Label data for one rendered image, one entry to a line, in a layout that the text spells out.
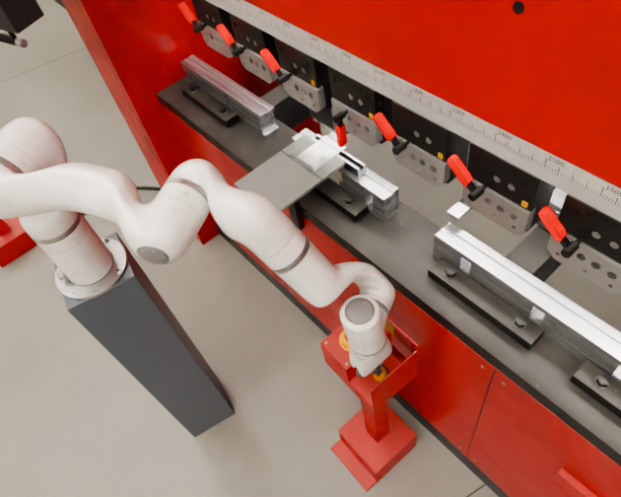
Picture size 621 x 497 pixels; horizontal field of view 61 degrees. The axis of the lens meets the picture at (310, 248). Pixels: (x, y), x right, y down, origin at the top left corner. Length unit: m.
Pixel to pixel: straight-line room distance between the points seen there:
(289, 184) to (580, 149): 0.80
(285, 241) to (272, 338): 1.44
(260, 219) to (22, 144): 0.54
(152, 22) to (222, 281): 1.18
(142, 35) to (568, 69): 1.56
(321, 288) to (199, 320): 1.54
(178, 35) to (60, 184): 1.17
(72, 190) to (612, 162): 0.92
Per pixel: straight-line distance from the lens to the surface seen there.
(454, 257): 1.35
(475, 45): 0.94
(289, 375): 2.25
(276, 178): 1.48
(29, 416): 2.64
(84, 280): 1.42
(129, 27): 2.07
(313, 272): 0.97
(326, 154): 1.52
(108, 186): 1.05
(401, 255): 1.43
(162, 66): 2.17
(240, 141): 1.83
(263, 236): 0.91
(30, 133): 1.23
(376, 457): 1.98
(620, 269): 1.03
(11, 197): 1.16
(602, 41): 0.82
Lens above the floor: 2.03
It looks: 52 degrees down
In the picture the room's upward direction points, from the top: 13 degrees counter-clockwise
